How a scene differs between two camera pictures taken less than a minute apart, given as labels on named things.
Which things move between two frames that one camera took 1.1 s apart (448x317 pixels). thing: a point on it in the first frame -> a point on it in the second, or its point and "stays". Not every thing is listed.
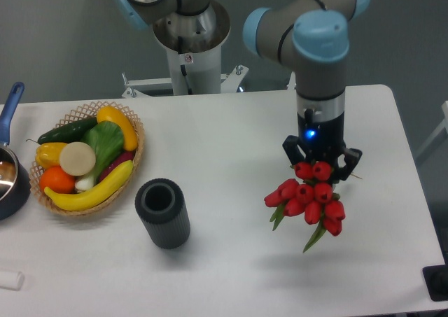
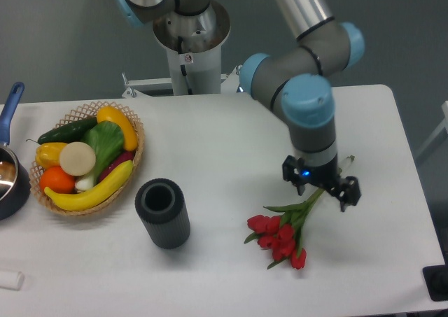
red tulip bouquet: x=310 y=194 -> x=282 y=235
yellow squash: x=108 y=113 stays
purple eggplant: x=128 y=156 stays
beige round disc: x=77 y=159 stays
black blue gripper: x=321 y=141 -> x=346 y=191
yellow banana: x=92 y=195 stays
